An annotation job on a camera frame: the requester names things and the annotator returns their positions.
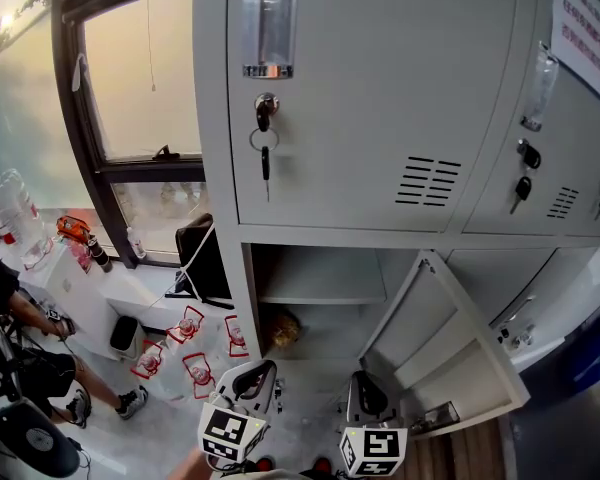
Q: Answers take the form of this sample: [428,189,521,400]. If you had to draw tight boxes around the clear water jug red handle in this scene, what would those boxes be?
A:
[182,351,216,400]
[165,305,205,344]
[223,314,250,358]
[129,339,165,380]

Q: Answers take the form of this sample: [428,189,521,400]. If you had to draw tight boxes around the small clear plastic bottle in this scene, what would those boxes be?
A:
[126,226,147,259]

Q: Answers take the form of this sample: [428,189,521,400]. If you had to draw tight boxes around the white counter unit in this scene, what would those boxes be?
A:
[489,247,600,374]

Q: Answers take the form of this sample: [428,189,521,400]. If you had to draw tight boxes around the grey metal locker cabinet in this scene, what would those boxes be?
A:
[192,0,600,442]

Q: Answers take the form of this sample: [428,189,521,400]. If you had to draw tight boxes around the white water dispenser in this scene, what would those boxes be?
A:
[17,240,119,357]

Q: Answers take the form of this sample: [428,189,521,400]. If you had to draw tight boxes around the white paper notice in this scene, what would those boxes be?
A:
[550,0,600,112]

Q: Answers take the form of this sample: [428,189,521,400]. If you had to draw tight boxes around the black window frame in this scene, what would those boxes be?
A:
[0,0,211,269]

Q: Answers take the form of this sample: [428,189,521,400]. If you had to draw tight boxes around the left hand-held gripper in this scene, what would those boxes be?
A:
[197,358,278,469]

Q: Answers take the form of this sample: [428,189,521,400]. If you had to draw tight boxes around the pink patterned bag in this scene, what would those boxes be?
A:
[64,237,92,273]

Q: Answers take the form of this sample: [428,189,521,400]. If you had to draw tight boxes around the black tumbler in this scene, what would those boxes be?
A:
[87,235,114,273]

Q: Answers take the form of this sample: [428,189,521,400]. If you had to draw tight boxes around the large clear water bottle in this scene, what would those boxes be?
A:
[0,168,55,269]

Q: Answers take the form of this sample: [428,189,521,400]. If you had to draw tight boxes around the yellow snack packet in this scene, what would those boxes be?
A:
[267,310,304,349]

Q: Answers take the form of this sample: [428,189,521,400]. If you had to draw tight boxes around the black backpack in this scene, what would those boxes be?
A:
[172,212,234,309]

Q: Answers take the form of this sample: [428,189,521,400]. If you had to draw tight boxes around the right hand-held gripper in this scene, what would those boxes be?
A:
[338,369,410,478]

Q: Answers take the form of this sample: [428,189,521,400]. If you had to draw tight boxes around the white window sill ledge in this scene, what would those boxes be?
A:
[102,267,236,329]

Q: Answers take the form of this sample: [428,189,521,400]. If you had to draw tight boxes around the small black waste bin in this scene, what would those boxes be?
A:
[109,315,144,360]

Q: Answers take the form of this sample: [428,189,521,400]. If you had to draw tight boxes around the wooden slat platform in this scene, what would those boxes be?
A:
[407,417,504,480]

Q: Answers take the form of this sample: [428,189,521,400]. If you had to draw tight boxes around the grey locker door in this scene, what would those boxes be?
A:
[357,248,531,440]

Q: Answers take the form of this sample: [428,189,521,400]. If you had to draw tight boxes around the person's left forearm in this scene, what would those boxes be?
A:
[167,447,211,480]

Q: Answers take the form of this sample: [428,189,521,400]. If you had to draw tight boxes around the window pull cord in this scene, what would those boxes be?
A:
[147,0,157,92]

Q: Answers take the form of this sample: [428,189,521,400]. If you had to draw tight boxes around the orange bag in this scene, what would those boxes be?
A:
[55,215,92,243]

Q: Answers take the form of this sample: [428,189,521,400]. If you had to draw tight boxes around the white rope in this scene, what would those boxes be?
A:
[149,222,216,309]

